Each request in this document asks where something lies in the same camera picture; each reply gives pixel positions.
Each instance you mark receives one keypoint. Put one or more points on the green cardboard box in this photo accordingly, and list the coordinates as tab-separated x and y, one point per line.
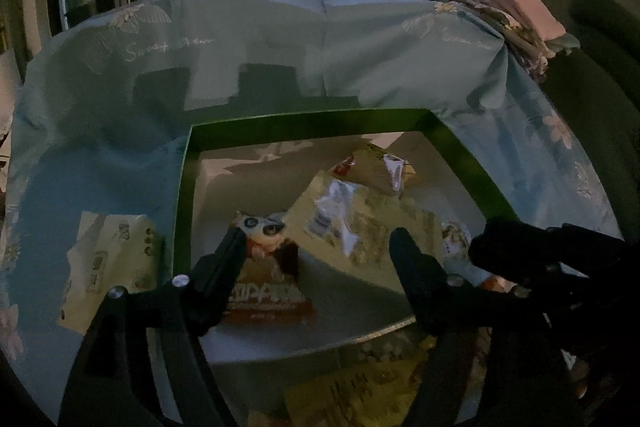
310	124

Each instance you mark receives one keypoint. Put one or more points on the stack of folded pink cloths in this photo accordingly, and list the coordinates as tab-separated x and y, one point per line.
530	12

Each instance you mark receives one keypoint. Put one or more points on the light blue floral bed sheet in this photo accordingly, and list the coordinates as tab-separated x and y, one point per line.
350	47

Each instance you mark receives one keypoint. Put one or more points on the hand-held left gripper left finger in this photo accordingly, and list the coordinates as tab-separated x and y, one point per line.
232	257

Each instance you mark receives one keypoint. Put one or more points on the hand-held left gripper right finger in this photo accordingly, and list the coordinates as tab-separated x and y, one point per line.
407	257

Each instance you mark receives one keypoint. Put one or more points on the orange white snack packet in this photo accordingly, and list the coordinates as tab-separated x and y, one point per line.
457	247

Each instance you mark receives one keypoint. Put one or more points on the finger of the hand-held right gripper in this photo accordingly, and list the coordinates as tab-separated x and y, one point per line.
515	252

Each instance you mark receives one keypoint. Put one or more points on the yellow snack packet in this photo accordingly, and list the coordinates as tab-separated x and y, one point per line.
350	392

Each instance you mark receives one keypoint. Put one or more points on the white tissue pack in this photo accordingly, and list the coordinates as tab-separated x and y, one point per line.
110	267

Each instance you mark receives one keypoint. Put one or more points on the pale red label snack packet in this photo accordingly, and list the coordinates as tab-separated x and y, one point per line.
370	167

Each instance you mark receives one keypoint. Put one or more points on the white green snack packet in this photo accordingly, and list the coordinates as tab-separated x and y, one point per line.
365	227

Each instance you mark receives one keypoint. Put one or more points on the panda print snack packet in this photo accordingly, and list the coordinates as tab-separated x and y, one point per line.
272	297

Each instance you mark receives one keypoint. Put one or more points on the dark green sofa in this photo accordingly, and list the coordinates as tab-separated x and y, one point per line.
600	107

